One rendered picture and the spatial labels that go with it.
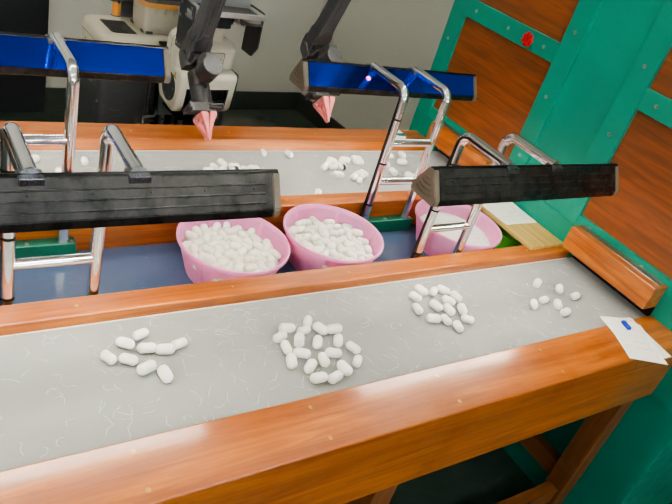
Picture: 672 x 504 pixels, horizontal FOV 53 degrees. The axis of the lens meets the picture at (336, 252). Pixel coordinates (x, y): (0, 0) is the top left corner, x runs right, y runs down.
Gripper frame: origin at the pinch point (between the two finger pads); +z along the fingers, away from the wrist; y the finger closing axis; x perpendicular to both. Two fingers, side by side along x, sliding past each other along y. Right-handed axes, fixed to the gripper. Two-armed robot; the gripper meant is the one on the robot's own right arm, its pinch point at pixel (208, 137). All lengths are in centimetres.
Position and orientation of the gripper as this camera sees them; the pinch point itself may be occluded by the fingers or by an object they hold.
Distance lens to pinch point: 192.2
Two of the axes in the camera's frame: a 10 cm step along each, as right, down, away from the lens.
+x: -5.3, 2.4, 8.1
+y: 8.2, -0.7, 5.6
